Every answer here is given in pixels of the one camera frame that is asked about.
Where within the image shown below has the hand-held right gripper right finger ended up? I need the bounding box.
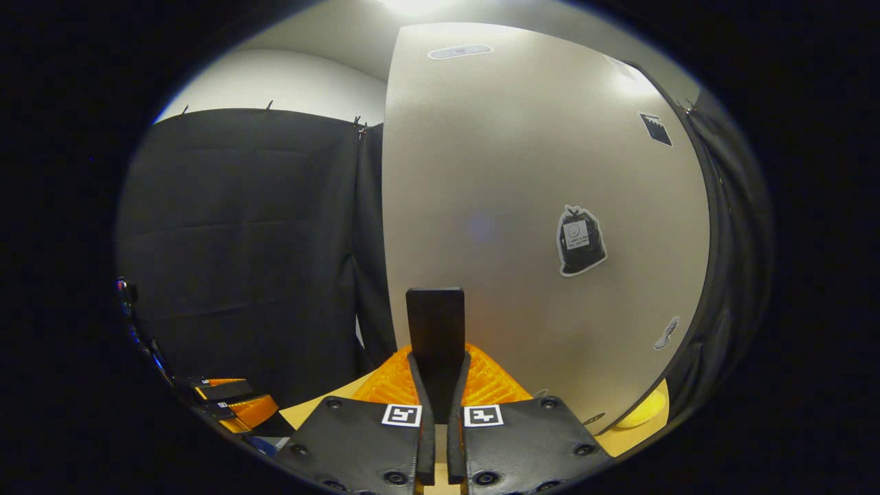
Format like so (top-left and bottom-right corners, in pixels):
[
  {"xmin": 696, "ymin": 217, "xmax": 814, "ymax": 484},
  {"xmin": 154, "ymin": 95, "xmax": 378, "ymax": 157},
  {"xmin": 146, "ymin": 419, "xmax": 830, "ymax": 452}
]
[{"xmin": 447, "ymin": 344, "xmax": 613, "ymax": 495}]

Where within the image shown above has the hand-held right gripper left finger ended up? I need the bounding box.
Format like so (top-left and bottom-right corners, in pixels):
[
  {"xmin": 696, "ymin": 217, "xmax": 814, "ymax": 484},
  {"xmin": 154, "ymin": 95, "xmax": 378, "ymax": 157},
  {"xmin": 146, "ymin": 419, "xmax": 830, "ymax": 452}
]
[{"xmin": 275, "ymin": 346, "xmax": 438, "ymax": 495}]

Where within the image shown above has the black door handle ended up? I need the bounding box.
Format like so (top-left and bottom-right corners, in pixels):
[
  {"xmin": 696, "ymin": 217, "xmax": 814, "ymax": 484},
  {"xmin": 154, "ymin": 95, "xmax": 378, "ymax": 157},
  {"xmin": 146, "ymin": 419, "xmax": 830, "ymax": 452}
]
[{"xmin": 406, "ymin": 287, "xmax": 465, "ymax": 424}]

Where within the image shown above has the beige cabinet door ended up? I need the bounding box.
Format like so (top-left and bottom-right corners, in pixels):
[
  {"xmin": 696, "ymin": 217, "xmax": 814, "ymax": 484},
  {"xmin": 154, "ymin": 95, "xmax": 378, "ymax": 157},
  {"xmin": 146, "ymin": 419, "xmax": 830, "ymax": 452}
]
[{"xmin": 382, "ymin": 22, "xmax": 712, "ymax": 435}]

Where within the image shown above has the dark grey cabinet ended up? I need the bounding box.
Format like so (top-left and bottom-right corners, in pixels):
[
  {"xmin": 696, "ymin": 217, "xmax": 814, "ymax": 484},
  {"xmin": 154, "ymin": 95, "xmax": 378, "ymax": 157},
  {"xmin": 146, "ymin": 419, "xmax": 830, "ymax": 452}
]
[{"xmin": 636, "ymin": 62, "xmax": 724, "ymax": 437}]

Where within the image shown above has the black backdrop cloth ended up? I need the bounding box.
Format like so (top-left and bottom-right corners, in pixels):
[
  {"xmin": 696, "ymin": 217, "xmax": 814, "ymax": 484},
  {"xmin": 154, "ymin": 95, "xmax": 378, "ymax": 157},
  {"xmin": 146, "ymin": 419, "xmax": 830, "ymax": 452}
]
[{"xmin": 115, "ymin": 89, "xmax": 776, "ymax": 420}]

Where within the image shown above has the yellow plush toy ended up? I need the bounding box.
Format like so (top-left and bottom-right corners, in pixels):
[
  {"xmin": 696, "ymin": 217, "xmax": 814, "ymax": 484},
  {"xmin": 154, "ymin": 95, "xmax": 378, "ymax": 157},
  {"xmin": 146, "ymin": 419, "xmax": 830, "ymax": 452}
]
[{"xmin": 615, "ymin": 379, "xmax": 669, "ymax": 429}]

